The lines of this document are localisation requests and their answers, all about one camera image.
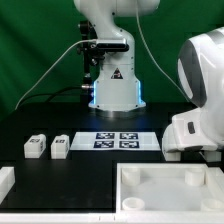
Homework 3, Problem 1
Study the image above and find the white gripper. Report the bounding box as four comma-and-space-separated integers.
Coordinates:
162, 109, 218, 161

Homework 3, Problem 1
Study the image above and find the white marker sheet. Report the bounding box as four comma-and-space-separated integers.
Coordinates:
71, 132, 160, 151

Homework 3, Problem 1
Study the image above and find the black cable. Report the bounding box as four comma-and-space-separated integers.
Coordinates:
19, 85, 94, 108

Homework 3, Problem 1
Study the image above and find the white cable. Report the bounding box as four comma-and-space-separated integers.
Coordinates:
14, 39, 98, 111

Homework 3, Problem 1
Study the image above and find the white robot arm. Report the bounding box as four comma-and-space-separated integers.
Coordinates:
73, 0, 224, 162

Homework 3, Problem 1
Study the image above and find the white front rail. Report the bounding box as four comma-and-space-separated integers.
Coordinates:
0, 212, 224, 224

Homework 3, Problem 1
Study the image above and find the white left obstacle bar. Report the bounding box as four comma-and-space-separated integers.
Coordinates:
0, 167, 15, 204

